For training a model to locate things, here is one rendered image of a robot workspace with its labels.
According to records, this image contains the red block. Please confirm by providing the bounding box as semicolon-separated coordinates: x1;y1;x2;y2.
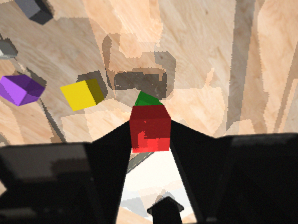
129;105;171;153

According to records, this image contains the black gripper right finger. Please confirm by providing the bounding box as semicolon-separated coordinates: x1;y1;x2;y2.
169;119;298;222

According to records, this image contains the yellow block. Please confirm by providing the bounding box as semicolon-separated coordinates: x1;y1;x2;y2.
60;79;105;111

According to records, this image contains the purple faceted block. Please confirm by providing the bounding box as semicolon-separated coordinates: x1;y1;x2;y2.
0;75;46;107

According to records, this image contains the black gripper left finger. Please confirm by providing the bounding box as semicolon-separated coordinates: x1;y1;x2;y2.
0;120;132;224

